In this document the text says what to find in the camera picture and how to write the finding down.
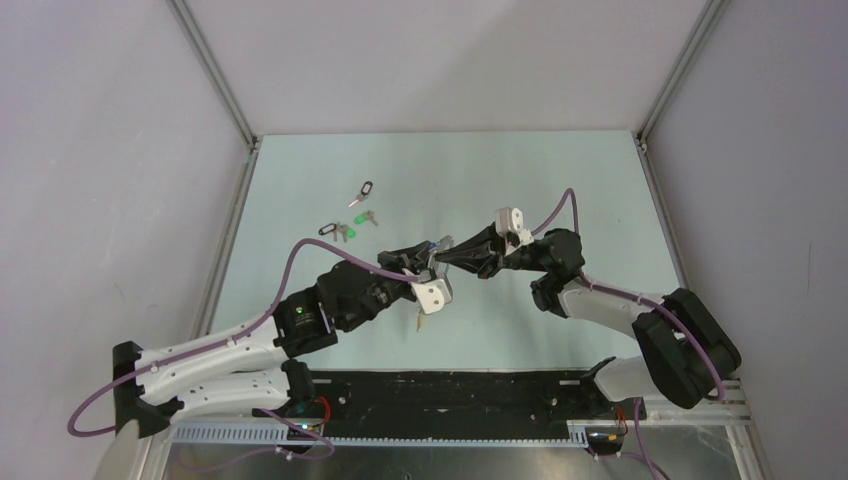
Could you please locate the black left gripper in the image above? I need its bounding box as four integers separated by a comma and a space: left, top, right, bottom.
341, 242, 432, 331

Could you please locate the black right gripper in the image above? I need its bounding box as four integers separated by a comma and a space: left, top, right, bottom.
435, 221, 549, 280

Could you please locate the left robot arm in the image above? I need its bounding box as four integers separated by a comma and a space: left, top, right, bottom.
112, 241, 447, 437

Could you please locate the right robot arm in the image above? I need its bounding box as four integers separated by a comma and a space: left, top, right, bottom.
435, 226, 741, 418

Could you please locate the key with black tag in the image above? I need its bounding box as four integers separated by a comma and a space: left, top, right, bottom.
348, 181, 373, 208

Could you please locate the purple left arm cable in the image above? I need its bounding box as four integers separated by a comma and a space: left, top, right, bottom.
67, 238, 425, 462

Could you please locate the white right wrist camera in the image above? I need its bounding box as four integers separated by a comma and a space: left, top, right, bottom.
495, 207, 534, 256

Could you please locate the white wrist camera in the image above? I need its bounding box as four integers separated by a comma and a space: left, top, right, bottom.
495, 207, 534, 256
411, 277, 453, 316

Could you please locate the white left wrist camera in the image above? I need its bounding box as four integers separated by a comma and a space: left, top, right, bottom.
411, 277, 453, 316

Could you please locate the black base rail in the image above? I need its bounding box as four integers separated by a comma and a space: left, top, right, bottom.
276, 370, 644, 442

